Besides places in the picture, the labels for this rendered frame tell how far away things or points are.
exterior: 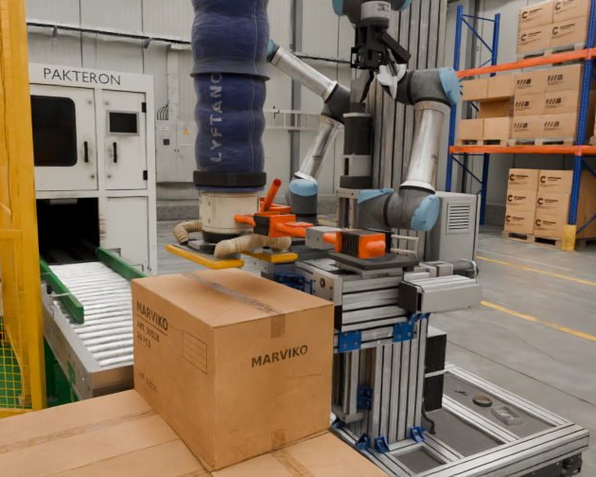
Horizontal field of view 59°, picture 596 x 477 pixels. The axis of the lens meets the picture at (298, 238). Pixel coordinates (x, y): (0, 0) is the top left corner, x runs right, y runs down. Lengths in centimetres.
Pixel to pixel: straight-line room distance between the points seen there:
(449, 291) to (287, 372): 62
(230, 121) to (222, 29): 25
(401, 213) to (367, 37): 55
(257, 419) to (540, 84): 867
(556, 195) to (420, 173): 777
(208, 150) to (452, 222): 103
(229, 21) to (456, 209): 112
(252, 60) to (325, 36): 1122
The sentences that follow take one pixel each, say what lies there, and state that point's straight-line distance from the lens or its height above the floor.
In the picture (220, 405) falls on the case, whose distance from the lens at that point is 146.
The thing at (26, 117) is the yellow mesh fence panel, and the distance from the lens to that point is 263.
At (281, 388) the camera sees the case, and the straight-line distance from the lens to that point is 155.
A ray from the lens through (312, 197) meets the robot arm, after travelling 217.
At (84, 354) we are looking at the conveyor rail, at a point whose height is 59.
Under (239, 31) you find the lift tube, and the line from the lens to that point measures 159.
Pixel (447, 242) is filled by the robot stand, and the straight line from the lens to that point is 215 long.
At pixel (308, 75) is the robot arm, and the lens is 220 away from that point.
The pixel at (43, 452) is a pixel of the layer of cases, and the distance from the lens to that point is 173.
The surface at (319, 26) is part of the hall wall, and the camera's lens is 1275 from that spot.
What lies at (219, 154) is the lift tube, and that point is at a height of 137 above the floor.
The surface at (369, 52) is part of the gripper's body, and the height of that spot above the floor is 164.
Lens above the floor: 138
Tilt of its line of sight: 9 degrees down
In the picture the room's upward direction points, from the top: 1 degrees clockwise
